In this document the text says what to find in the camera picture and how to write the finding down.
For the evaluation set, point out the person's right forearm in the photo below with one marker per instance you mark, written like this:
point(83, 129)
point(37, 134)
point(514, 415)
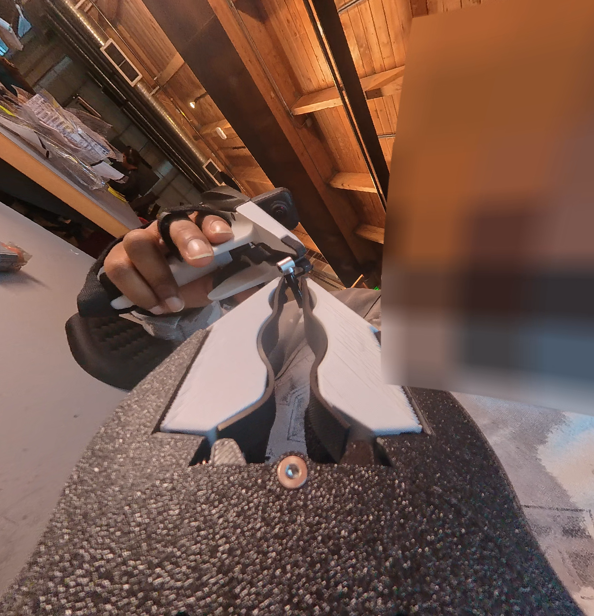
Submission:
point(181, 322)

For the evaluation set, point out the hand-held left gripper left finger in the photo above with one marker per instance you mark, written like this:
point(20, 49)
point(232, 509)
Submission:
point(215, 380)

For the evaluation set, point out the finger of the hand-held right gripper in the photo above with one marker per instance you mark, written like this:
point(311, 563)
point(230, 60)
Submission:
point(273, 236)
point(244, 284)

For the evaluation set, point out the grey background table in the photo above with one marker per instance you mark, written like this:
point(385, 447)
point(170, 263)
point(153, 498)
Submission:
point(47, 178)

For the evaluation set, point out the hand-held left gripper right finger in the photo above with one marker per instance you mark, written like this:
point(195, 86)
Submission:
point(360, 375)

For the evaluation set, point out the black long connector pin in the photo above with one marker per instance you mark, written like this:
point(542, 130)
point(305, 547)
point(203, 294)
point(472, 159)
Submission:
point(296, 286)

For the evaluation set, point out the person's right hand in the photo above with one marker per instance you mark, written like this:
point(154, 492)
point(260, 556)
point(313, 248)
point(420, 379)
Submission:
point(138, 265)

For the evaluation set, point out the pile of clear plastic bags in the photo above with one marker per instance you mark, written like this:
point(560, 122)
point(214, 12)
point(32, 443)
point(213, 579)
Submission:
point(56, 125)

